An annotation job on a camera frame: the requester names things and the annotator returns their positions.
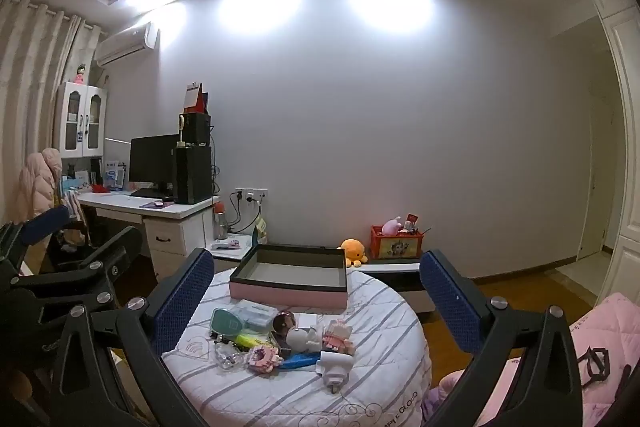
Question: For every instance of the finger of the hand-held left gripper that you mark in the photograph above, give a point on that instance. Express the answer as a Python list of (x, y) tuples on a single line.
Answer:
[(45, 222), (117, 247)]

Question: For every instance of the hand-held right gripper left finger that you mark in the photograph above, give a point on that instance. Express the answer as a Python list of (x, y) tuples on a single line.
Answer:
[(185, 302)]

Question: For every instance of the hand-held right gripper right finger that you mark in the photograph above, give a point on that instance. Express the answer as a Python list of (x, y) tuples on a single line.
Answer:
[(450, 302)]

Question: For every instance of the teal hand mirror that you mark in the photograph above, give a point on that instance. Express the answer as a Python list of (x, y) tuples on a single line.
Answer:
[(225, 322)]

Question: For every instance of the clear bag of trinkets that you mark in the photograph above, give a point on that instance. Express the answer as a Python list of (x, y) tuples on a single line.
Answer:
[(230, 354)]

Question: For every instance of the clear plastic box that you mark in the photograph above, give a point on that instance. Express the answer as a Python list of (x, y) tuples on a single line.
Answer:
[(257, 313)]

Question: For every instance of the yellow highlighter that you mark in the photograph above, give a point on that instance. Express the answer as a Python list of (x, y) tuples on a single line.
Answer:
[(250, 341)]

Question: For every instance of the pink flowery hair accessory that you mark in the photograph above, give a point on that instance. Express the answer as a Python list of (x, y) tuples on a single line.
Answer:
[(262, 357)]

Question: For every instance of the rose gold metal tube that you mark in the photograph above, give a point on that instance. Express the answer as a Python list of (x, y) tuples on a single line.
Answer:
[(285, 321)]

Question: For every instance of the pink box with black rim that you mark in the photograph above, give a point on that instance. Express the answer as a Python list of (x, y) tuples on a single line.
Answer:
[(290, 297)]

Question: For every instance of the pink dress doll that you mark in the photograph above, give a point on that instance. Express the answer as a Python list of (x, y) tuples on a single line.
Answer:
[(337, 338)]

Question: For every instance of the bald white-head doll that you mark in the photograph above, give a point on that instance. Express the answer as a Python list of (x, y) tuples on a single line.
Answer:
[(299, 337)]

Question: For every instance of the white cylindrical container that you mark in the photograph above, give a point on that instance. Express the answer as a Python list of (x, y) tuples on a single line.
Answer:
[(307, 321)]

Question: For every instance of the blue tube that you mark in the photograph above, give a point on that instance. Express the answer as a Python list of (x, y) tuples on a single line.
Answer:
[(300, 361)]

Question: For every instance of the white plug charger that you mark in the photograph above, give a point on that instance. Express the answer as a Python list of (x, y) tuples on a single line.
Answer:
[(334, 367)]

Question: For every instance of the black office chair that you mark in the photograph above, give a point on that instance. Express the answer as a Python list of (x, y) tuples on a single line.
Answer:
[(67, 252)]

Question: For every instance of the pink padded jacket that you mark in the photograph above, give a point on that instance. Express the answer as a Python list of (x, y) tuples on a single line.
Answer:
[(37, 182)]

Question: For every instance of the black keyboard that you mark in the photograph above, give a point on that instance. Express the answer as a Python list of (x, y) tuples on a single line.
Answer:
[(150, 193)]

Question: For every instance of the white desk with drawers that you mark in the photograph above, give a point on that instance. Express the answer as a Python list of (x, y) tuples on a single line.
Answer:
[(175, 222)]

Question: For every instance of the white side table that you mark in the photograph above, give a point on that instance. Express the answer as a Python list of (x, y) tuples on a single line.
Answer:
[(230, 249)]

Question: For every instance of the blue white box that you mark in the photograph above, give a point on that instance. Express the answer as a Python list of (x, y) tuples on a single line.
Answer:
[(116, 174)]

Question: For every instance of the orange printed storage box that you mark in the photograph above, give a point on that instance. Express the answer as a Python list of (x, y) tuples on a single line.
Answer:
[(395, 244)]

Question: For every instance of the red-cap steel bottle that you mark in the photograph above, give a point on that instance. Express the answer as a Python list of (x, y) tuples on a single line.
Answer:
[(220, 222)]

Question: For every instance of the small red white carton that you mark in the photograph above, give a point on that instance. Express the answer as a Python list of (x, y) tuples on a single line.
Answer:
[(411, 223)]

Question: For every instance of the round table with striped quilt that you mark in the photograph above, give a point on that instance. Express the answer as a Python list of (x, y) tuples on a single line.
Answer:
[(380, 357)]

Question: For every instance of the black computer monitor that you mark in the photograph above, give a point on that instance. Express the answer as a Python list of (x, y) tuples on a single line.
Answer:
[(150, 162)]

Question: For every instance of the pink plush toy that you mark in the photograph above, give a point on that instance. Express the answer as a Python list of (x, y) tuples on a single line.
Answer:
[(392, 226)]

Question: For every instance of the green yellow bag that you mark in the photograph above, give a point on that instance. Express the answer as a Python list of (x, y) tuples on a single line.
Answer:
[(260, 231)]

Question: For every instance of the black computer tower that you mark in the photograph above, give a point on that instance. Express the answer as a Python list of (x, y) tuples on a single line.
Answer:
[(192, 174)]

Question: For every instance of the white glass-door cabinet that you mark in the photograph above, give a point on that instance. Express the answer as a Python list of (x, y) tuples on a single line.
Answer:
[(82, 119)]

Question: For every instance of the orange octopus plush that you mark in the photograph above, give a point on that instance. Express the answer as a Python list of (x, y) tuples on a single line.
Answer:
[(352, 252)]

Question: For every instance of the beige pleated curtain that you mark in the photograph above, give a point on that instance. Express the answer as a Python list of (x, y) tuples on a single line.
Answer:
[(30, 82)]

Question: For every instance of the black speaker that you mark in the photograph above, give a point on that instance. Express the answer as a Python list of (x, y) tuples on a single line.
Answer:
[(197, 129)]

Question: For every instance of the small pink figurine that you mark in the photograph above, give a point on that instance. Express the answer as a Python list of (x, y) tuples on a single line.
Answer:
[(80, 74)]

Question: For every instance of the black hair claw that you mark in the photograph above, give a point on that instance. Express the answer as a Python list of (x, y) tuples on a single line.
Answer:
[(592, 362)]

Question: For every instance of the pink quilt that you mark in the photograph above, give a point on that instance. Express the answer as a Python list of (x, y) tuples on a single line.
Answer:
[(615, 332)]

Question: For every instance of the white door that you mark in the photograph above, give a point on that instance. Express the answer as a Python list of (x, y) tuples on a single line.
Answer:
[(597, 182)]

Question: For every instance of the white air conditioner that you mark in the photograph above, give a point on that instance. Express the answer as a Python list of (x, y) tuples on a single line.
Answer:
[(125, 44)]

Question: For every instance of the white wardrobe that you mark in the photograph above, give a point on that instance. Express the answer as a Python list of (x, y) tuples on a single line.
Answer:
[(625, 107)]

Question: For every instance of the white wall power outlet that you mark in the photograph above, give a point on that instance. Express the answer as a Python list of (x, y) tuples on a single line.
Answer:
[(251, 195)]

